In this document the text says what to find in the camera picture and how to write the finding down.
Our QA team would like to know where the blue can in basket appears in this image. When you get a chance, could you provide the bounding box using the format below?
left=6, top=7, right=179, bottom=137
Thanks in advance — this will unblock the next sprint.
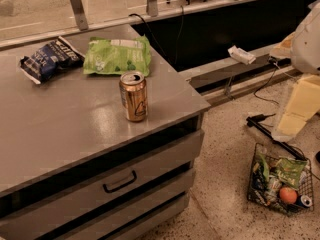
left=296, top=195, right=313, bottom=208

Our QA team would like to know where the small white box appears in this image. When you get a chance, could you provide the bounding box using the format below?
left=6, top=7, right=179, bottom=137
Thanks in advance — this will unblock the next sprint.
left=228, top=46, right=256, bottom=65

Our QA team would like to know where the orange soda can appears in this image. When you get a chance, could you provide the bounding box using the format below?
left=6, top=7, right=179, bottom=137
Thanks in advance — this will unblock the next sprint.
left=119, top=71, right=148, bottom=122

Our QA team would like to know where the metal railing post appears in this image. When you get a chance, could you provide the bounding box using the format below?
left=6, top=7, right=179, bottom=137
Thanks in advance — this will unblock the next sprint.
left=146, top=0, right=158, bottom=17
left=70, top=0, right=88, bottom=31

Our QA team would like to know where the metal railing post middle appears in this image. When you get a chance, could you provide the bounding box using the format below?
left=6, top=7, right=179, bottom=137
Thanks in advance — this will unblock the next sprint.
left=146, top=0, right=158, bottom=17

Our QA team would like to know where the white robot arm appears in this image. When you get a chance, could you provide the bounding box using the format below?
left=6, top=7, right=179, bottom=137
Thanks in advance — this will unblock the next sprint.
left=270, top=0, right=320, bottom=141

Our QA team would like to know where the grey drawer cabinet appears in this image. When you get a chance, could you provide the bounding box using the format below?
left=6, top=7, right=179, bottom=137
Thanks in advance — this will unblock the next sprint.
left=0, top=113, right=206, bottom=240

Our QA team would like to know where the black wire basket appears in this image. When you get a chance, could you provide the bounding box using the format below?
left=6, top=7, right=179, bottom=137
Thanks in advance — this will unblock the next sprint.
left=247, top=143, right=314, bottom=216

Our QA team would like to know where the green chip bag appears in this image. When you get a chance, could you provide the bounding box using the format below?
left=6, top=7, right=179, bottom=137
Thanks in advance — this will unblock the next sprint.
left=83, top=36, right=151, bottom=76

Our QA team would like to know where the blue chip bag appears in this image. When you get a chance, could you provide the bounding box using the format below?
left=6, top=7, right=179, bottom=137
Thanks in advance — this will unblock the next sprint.
left=19, top=36, right=84, bottom=84

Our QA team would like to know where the black cable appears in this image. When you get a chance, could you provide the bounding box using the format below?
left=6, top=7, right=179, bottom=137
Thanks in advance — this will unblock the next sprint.
left=253, top=58, right=284, bottom=106

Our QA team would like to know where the black stand base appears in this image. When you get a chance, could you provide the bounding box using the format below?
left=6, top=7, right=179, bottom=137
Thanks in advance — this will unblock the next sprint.
left=246, top=113, right=307, bottom=161

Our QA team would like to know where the green snack bag in basket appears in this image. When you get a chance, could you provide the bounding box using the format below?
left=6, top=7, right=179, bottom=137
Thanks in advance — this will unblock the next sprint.
left=276, top=157, right=307, bottom=190

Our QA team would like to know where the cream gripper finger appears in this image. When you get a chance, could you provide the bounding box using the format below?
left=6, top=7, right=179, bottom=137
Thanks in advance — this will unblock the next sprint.
left=276, top=75, right=320, bottom=137
left=270, top=32, right=294, bottom=59

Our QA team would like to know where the black drawer handle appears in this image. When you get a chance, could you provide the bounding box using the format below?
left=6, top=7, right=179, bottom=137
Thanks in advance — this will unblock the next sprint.
left=102, top=170, right=137, bottom=193

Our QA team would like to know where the metal railing post left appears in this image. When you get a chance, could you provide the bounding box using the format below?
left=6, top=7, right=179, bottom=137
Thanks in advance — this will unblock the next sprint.
left=70, top=0, right=88, bottom=31

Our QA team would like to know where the red apple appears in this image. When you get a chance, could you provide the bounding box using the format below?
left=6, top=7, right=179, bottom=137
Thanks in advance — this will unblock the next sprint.
left=279, top=187, right=298, bottom=204

